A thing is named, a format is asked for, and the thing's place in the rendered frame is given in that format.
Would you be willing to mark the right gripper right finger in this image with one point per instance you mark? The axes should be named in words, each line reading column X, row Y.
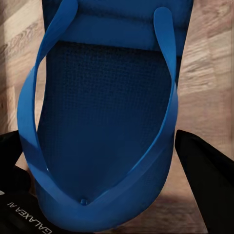
column 210, row 174

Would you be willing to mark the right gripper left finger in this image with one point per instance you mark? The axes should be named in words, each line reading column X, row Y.
column 10, row 151

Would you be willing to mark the sandal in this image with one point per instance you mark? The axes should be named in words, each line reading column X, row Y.
column 105, row 139

